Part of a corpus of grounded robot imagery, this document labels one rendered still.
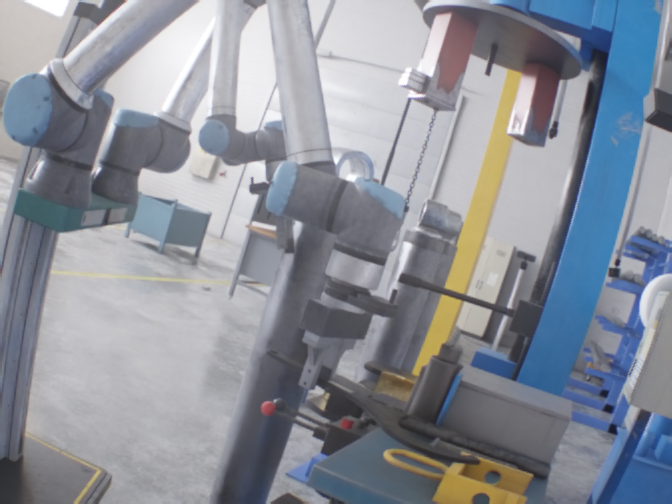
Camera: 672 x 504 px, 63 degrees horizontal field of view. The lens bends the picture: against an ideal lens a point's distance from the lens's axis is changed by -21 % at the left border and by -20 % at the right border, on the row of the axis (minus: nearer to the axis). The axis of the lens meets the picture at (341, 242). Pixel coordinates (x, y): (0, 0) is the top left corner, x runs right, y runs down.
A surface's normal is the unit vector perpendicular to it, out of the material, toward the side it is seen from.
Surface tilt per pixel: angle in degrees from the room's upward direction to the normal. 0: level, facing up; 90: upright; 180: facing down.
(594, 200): 90
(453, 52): 90
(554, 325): 90
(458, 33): 90
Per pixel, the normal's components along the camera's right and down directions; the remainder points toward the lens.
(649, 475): -0.36, -0.07
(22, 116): -0.19, 0.07
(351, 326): 0.77, 0.29
